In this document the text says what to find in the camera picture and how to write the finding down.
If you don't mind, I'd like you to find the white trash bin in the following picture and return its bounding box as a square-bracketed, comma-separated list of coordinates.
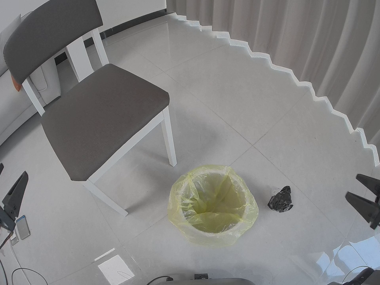
[177, 170, 250, 238]

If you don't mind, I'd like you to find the yellow plastic bag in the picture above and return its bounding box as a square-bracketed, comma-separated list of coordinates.
[168, 164, 259, 248]

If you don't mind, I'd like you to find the orange cushion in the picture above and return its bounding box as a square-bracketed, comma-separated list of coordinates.
[10, 72, 24, 92]

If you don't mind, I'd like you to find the grey and white chair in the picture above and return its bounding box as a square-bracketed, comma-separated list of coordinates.
[3, 0, 178, 218]

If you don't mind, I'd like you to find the white curtain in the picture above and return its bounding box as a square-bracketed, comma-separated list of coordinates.
[165, 0, 380, 167]

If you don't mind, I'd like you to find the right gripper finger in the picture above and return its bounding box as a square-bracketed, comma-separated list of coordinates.
[356, 173, 380, 191]
[345, 191, 380, 230]

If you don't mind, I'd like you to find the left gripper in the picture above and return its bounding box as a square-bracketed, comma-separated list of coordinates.
[0, 163, 29, 231]

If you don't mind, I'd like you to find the black cable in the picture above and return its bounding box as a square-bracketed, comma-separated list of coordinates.
[11, 267, 40, 285]
[148, 275, 173, 285]

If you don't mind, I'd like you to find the black plastic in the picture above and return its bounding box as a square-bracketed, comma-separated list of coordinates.
[268, 185, 294, 213]

